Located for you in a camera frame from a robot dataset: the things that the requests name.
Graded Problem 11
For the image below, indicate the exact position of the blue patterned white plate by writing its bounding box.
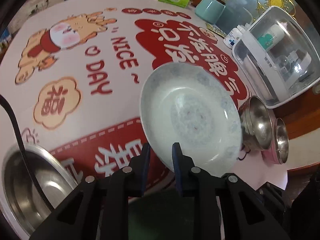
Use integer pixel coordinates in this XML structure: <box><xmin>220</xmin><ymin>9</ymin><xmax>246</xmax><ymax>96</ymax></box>
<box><xmin>139</xmin><ymin>62</ymin><xmax>242</xmax><ymax>177</ymax></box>

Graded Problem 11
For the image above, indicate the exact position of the small stainless steel bowl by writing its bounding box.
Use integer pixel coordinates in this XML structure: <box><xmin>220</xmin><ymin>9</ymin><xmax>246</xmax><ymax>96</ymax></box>
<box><xmin>238</xmin><ymin>96</ymin><xmax>273</xmax><ymax>151</ymax></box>

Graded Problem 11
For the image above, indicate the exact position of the wide stainless steel bowl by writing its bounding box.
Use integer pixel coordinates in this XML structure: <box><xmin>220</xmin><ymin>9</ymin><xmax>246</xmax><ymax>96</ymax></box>
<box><xmin>1</xmin><ymin>144</ymin><xmax>78</xmax><ymax>239</ymax></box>

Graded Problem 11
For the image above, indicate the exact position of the pink steel-lined bowl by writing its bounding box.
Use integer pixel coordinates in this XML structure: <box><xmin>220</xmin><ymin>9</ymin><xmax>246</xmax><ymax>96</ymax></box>
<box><xmin>261</xmin><ymin>118</ymin><xmax>289</xmax><ymax>165</ymax></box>

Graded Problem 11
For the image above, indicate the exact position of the white clear-lid sterilizer box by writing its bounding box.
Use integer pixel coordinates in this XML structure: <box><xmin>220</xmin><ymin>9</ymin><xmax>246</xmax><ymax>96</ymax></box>
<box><xmin>232</xmin><ymin>6</ymin><xmax>319</xmax><ymax>109</ymax></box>

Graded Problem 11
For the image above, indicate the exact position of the teal ceramic cup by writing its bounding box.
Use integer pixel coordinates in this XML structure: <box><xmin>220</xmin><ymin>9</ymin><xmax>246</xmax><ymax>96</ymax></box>
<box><xmin>195</xmin><ymin>0</ymin><xmax>226</xmax><ymax>24</ymax></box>

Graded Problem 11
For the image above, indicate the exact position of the white medicine bottle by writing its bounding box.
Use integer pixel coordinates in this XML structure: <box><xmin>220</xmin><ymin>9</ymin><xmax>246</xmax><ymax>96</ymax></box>
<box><xmin>223</xmin><ymin>25</ymin><xmax>246</xmax><ymax>49</ymax></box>

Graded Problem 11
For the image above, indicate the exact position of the black cable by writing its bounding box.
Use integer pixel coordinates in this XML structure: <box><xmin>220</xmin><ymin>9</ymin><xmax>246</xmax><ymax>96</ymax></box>
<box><xmin>0</xmin><ymin>94</ymin><xmax>55</xmax><ymax>212</ymax></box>

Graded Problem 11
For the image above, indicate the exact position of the printed white red tablecloth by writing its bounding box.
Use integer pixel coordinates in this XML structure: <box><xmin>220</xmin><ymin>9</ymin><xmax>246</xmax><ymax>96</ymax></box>
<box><xmin>1</xmin><ymin>0</ymin><xmax>253</xmax><ymax>181</ymax></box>

